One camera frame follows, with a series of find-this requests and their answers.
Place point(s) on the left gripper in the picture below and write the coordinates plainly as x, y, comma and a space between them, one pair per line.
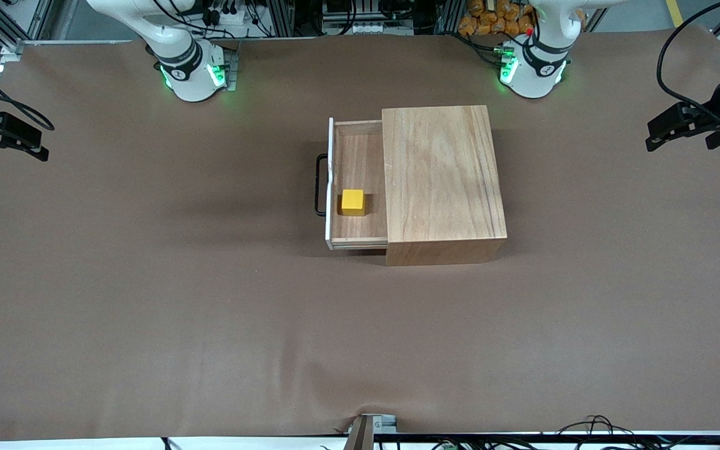
717, 107

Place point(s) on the yellow cube block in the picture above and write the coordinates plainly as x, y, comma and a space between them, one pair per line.
352, 201

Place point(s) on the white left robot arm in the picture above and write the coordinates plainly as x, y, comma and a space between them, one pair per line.
541, 62

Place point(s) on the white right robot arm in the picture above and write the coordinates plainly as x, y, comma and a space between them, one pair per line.
179, 62

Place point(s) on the light wooden drawer cabinet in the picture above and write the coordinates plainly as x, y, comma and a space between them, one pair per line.
441, 181

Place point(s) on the yellow floor tape strip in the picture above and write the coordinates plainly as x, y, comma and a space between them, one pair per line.
675, 12

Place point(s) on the orange bagged items pile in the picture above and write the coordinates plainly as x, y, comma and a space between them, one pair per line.
497, 17

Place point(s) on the white power strip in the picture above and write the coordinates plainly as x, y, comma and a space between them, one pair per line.
357, 28

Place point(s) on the brown table mat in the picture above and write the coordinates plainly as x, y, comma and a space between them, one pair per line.
335, 344

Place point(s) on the metal table edge bracket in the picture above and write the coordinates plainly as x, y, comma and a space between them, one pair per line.
366, 431

